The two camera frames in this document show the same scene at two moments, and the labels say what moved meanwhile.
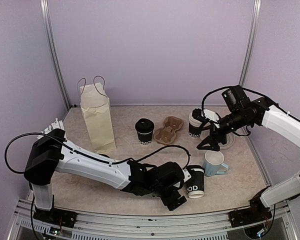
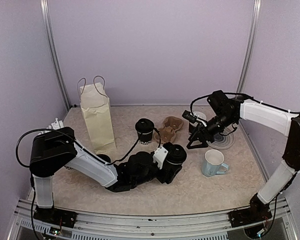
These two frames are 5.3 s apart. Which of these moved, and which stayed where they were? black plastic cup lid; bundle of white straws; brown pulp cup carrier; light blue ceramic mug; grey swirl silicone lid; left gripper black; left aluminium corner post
Moved: left gripper black
Stayed: brown pulp cup carrier; bundle of white straws; left aluminium corner post; light blue ceramic mug; grey swirl silicone lid; black plastic cup lid
